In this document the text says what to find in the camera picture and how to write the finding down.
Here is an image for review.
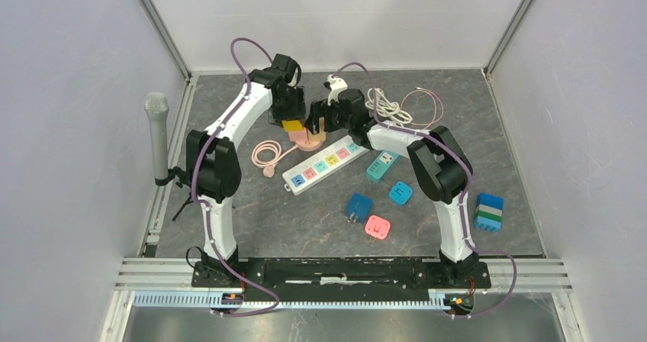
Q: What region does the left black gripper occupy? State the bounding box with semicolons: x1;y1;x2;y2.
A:
269;86;307;129

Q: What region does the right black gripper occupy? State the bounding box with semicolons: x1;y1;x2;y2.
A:
305;101;352;137

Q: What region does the yellow cube adapter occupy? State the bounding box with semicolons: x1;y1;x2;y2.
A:
282;120;304;132

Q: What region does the thin pink charger cable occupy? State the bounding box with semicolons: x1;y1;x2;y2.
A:
399;87;445;127

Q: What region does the dark blue cube adapter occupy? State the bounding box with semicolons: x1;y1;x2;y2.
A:
344;192;373;224

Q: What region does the light blue plug adapter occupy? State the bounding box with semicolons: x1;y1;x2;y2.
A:
388;181;413;205

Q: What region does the red-pink cube adapter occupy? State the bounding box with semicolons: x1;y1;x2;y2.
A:
364;215;391;240

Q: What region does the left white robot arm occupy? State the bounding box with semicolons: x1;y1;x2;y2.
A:
186;53;306;287

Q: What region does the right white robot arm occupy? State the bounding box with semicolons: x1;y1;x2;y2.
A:
305;89;478;287

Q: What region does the pink round socket base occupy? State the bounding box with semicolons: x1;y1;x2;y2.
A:
295;140;323;152

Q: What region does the beige cube adapter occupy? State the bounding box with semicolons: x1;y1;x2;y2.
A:
306;129;327;143

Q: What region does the pink cube adapter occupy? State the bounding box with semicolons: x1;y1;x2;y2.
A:
288;128;308;144

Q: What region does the white multicolour power strip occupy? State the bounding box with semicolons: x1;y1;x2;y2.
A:
282;135;369;195

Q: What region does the teal power strip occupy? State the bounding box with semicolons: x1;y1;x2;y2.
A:
365;150;399;183

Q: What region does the grey microphone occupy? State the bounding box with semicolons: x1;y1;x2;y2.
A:
144;92;170;186

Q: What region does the blue green block stack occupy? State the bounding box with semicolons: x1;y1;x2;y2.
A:
473;192;504;232

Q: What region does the white coiled cord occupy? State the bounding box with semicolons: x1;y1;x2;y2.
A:
365;86;414;126

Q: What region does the pink coiled cable with plug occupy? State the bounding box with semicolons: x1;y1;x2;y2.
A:
251;139;300;179

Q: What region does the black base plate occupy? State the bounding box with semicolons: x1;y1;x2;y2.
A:
190;256;492;303

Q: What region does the light blue cable duct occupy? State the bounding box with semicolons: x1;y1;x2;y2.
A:
133;291;450;311

